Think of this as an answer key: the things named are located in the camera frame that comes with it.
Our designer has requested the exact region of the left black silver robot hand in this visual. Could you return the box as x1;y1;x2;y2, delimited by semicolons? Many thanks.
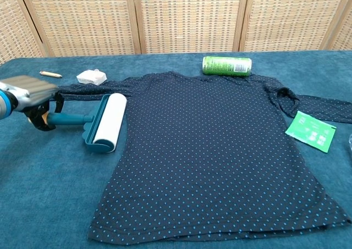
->
0;75;66;132

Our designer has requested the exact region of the teal lint roller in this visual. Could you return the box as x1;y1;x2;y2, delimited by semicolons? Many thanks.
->
42;92;128;154

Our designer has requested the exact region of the navy polka dot shirt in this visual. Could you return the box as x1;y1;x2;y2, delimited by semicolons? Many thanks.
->
56;70;352;243

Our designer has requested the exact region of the short wooden pencil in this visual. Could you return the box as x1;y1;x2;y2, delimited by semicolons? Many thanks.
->
39;70;63;79

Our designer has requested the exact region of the small white box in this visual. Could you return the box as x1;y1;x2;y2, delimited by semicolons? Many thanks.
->
76;69;107;86

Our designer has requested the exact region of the blue plush table cover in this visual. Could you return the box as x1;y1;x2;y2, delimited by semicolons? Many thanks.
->
0;49;352;249

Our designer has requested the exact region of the woven bamboo folding screen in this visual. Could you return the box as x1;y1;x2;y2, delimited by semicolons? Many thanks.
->
0;0;352;65

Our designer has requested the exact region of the green drink can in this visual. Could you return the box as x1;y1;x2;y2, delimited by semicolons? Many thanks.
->
202;56;253;77

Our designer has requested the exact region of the green foil sachet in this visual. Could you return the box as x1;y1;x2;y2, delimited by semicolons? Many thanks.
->
284;110;338;153

